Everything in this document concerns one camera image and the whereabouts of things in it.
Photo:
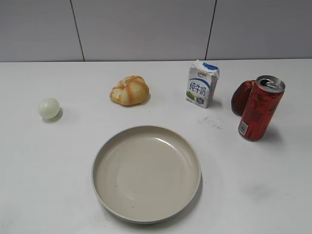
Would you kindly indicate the red cola can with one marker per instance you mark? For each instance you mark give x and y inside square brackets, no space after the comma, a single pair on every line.
[263,100]

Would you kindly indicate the beige round plate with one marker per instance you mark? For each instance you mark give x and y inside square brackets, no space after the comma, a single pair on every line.
[146,174]

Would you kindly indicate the golden bread roll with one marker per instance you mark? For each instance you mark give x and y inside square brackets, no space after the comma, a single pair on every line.
[131,90]

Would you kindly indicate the white blue milk carton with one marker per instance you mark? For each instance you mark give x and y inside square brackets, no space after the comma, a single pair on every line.
[202,81]

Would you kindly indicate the dark red jujube fruit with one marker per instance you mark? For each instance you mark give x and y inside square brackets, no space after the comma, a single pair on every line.
[241,96]

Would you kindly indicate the pale green round ball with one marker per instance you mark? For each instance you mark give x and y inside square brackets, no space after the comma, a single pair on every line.
[48,108]

